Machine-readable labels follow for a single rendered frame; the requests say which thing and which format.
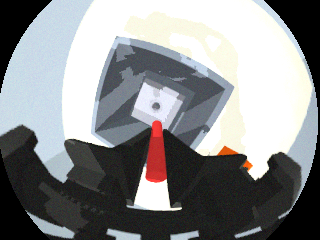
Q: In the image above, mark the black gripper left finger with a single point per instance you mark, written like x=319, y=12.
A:
x=126, y=161

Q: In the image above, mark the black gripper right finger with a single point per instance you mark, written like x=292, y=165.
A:
x=186, y=167

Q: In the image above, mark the red peg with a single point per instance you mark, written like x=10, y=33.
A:
x=156, y=170

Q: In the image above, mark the white square plate with hole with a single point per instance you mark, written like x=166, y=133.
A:
x=151, y=93

